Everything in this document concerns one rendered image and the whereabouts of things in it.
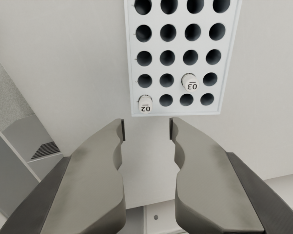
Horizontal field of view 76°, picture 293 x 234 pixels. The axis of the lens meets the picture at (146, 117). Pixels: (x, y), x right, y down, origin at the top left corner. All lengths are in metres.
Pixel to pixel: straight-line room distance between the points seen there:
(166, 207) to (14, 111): 1.09
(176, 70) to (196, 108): 0.04
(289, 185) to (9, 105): 1.25
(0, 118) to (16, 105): 0.14
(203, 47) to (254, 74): 0.08
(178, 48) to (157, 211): 0.26
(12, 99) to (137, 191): 1.05
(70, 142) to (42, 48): 0.11
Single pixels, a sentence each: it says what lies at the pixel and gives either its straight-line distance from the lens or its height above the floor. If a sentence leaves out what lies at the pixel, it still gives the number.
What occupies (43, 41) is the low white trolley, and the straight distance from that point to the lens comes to 0.22.
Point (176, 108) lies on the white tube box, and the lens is 0.18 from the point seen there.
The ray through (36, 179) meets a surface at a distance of 0.19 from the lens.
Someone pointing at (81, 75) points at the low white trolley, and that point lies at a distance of 0.21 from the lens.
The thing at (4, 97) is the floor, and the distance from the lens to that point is 1.28.
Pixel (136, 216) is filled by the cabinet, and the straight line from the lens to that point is 0.35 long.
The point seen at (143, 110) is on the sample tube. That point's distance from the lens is 0.16.
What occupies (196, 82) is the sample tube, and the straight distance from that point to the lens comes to 0.16.
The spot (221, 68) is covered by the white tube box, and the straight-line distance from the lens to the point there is 0.18.
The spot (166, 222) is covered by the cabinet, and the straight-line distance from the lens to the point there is 0.33.
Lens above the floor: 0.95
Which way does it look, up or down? 61 degrees down
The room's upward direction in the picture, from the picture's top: 178 degrees clockwise
